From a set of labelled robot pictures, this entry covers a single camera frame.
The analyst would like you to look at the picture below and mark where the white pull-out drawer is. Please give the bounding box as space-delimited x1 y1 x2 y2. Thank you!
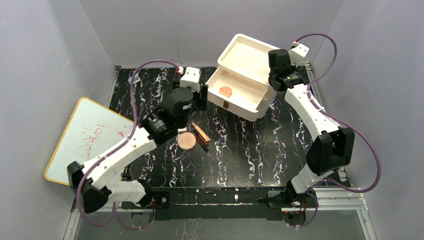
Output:
206 68 276 122

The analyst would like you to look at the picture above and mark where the small round pink compact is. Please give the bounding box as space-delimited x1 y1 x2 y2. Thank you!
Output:
218 86 233 98

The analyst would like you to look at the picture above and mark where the white drawer organizer box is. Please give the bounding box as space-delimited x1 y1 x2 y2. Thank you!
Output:
216 33 282 122

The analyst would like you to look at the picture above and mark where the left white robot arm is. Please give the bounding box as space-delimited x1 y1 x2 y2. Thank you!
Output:
66 84 208 214

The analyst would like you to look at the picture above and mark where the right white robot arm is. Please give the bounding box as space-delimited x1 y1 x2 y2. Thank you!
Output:
268 48 355 202

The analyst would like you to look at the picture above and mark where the white square makeup packet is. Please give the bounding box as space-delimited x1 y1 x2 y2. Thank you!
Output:
177 127 188 134

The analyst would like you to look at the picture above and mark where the beige makeup tube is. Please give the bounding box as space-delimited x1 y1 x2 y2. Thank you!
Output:
191 122 211 143

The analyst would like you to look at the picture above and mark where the large round pink compact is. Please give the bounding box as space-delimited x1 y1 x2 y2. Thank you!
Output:
177 132 197 151

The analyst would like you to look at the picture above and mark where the small white blue clip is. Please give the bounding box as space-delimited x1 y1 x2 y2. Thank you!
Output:
128 74 141 85

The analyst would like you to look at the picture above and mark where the yellow framed whiteboard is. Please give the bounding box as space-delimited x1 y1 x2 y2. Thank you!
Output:
44 97 134 186

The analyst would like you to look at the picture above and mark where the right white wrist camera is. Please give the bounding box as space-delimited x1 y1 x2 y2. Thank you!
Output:
288 41 309 66

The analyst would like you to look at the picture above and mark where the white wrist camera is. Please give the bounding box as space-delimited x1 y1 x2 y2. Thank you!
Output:
179 67 201 93
288 41 309 66

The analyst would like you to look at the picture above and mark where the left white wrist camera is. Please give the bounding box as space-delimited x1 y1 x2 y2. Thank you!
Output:
179 67 201 93

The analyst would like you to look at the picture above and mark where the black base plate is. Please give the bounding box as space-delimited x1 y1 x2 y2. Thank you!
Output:
121 187 317 225

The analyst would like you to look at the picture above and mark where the aluminium rail frame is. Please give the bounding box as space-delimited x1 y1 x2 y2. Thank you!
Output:
62 61 377 240

